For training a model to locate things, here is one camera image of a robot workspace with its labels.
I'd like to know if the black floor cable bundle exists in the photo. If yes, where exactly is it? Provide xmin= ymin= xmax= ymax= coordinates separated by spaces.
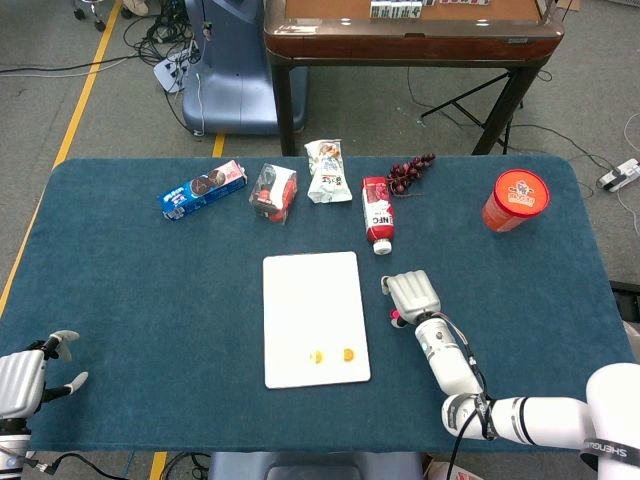
xmin=122 ymin=7 xmax=201 ymax=69

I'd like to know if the standing white mahjong tile row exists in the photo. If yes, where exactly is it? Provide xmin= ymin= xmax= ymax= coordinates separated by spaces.
xmin=369 ymin=0 xmax=424 ymax=20

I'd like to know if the blue felt table cover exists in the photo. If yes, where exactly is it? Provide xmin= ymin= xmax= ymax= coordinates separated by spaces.
xmin=0 ymin=154 xmax=637 ymax=454

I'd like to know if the white power strip with plugs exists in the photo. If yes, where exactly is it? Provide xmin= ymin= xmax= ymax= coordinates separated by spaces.
xmin=152 ymin=47 xmax=199 ymax=94

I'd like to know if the blue Oreo cookie box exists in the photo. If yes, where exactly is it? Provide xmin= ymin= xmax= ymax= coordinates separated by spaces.
xmin=158 ymin=159 xmax=249 ymax=223

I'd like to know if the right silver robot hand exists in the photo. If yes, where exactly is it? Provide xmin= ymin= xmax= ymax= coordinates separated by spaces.
xmin=380 ymin=269 xmax=442 ymax=330

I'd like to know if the dark red grape bunch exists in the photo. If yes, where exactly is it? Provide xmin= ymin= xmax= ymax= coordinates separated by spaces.
xmin=386 ymin=153 xmax=437 ymax=199

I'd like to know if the blue-grey machine pedestal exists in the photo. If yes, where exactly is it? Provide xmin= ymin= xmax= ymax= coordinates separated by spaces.
xmin=181 ymin=0 xmax=309 ymax=136

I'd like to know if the chrome rolling stool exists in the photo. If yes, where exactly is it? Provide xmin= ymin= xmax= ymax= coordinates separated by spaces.
xmin=72 ymin=0 xmax=109 ymax=32

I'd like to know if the white cutting board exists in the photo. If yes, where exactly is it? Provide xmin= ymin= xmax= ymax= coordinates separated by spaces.
xmin=262 ymin=251 xmax=372 ymax=390

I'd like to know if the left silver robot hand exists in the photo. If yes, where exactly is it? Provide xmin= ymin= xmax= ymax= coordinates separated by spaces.
xmin=0 ymin=329 xmax=90 ymax=420

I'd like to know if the brown mahjong table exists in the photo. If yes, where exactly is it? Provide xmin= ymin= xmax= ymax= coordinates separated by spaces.
xmin=263 ymin=0 xmax=566 ymax=157

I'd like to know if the black cable with connector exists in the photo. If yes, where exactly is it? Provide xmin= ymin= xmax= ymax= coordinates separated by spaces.
xmin=22 ymin=451 xmax=134 ymax=480

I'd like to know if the white crumpled snack bag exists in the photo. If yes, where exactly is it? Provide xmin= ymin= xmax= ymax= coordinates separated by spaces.
xmin=303 ymin=138 xmax=354 ymax=205

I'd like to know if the red white carton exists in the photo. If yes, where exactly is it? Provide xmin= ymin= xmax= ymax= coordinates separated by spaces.
xmin=424 ymin=458 xmax=481 ymax=480

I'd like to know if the red white NFC juice bottle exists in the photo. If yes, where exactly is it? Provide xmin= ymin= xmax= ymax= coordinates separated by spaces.
xmin=360 ymin=175 xmax=397 ymax=257

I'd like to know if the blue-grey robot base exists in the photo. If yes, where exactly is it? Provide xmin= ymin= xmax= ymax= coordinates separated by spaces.
xmin=207 ymin=451 xmax=425 ymax=480

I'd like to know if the orange cylindrical canister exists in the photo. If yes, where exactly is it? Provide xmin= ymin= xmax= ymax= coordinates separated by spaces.
xmin=481 ymin=168 xmax=551 ymax=235

